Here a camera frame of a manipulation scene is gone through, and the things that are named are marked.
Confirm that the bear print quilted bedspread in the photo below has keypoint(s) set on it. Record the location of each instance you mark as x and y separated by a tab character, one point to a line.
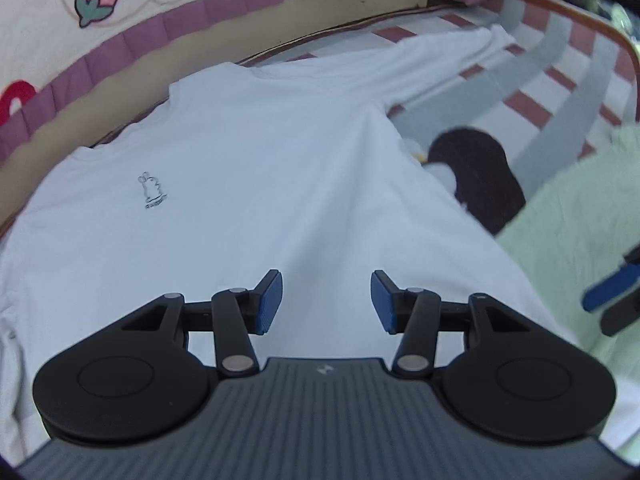
150	0

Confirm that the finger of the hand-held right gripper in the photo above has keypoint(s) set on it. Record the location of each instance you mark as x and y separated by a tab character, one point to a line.
612	287

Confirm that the pale green garment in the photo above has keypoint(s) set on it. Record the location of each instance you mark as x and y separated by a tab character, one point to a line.
565	220

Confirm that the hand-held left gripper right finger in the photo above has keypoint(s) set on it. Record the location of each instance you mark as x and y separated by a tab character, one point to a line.
382	305

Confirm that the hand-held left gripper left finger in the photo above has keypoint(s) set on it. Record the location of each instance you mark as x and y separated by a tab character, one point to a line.
270	305

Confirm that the white T-shirt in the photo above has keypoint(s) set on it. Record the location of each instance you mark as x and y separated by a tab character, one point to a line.
250	160

